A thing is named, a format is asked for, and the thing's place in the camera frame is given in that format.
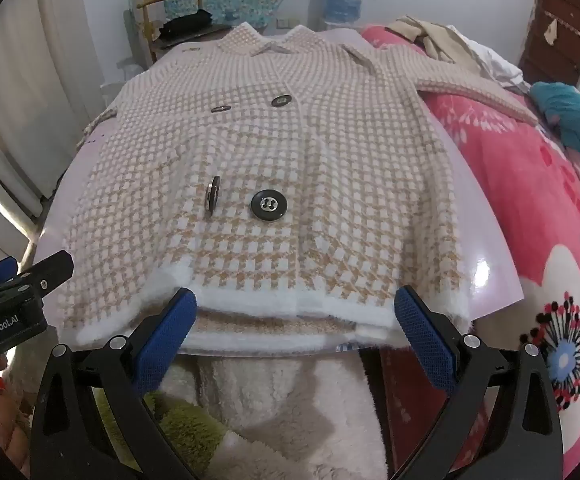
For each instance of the green fuzzy cloth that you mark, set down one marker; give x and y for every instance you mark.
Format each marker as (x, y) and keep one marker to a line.
(190, 425)

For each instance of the teal fuzzy cloth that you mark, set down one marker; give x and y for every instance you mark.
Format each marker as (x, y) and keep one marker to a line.
(575, 115)

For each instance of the wooden chair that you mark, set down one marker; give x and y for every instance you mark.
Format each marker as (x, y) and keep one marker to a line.
(146, 25)

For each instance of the white crumpled cloth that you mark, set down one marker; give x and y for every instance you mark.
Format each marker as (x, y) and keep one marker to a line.
(490, 60)

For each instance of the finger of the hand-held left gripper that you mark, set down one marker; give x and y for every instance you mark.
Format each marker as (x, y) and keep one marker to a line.
(52, 267)

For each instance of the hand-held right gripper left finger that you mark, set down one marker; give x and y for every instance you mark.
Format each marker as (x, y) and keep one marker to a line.
(170, 332)

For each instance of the pink floral blanket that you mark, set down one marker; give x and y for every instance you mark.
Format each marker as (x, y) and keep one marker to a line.
(520, 185)

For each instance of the brown wooden door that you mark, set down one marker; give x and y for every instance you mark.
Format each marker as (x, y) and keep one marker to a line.
(560, 35)

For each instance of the beige houndstooth coat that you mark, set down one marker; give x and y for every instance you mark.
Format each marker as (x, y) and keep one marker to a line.
(270, 150)

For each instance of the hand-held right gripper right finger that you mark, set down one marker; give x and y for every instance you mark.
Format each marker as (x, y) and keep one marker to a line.
(425, 335)

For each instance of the black cloth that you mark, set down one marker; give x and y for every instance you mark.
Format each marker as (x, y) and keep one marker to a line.
(185, 25)

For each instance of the white curtain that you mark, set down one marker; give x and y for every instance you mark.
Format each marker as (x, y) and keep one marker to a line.
(30, 85)

